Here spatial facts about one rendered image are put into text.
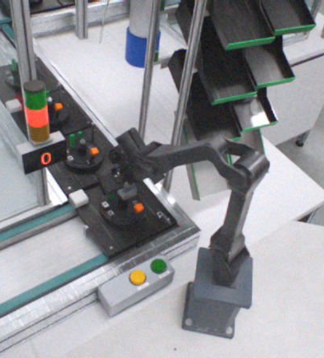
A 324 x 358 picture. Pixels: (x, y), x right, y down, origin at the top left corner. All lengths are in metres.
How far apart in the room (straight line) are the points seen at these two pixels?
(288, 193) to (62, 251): 0.84
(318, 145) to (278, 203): 1.76
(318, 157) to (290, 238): 1.75
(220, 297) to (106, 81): 1.20
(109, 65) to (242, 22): 1.09
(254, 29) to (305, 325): 0.84
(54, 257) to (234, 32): 0.78
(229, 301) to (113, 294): 0.31
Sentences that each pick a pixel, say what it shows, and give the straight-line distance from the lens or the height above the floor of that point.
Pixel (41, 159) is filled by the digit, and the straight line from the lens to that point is 1.18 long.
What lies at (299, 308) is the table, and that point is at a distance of 1.44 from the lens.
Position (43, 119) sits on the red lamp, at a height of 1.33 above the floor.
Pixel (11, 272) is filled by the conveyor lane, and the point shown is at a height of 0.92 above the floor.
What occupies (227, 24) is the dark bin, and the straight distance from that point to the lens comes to 1.12.
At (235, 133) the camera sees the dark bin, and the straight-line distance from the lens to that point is 1.33.
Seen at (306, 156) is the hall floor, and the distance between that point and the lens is 3.24.
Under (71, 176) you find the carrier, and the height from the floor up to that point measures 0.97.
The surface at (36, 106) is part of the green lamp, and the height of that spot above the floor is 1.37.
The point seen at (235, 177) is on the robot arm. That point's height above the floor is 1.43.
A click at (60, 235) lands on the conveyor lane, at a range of 1.38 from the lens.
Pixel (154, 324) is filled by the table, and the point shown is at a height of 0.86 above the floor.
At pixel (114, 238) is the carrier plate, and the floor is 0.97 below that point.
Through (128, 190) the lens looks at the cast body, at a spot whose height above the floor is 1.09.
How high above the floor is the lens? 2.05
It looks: 47 degrees down
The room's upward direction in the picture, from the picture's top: 9 degrees clockwise
